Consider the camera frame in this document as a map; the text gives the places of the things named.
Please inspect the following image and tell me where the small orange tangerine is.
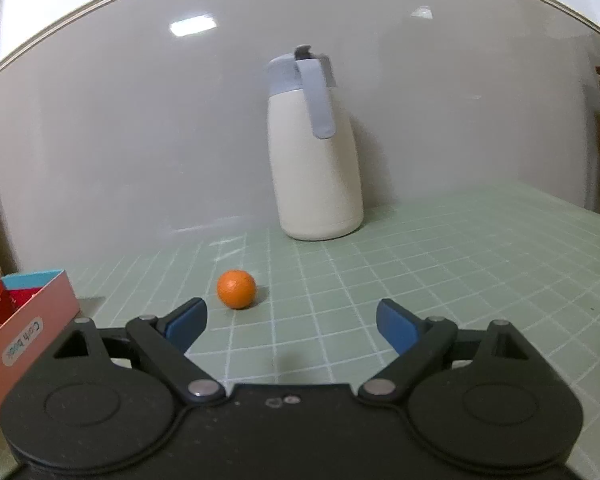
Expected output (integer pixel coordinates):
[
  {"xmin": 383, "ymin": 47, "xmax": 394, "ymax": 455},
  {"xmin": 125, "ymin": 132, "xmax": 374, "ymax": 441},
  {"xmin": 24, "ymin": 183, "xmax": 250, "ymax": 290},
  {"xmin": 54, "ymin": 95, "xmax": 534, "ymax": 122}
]
[{"xmin": 216, "ymin": 269, "xmax": 257, "ymax": 310}]

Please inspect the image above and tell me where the green cutting mat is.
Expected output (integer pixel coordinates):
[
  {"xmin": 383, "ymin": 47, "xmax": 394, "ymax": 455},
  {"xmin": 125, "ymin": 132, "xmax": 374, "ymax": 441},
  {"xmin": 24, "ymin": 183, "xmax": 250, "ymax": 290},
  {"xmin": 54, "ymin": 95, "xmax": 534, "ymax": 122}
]
[{"xmin": 0, "ymin": 176, "xmax": 600, "ymax": 480}]

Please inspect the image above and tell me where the red pink cardboard box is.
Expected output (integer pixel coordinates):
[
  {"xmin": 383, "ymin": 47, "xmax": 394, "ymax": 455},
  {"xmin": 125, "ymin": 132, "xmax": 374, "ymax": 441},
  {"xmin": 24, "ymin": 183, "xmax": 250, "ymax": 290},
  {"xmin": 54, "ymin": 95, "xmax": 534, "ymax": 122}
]
[{"xmin": 0, "ymin": 270, "xmax": 80, "ymax": 406}]

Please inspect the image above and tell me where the white thermos jug blue lid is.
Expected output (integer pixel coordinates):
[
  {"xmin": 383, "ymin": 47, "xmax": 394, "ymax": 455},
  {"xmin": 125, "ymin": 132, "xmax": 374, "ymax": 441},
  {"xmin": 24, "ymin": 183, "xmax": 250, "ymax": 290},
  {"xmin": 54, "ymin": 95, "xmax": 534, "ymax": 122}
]
[{"xmin": 266, "ymin": 46, "xmax": 364, "ymax": 242}]

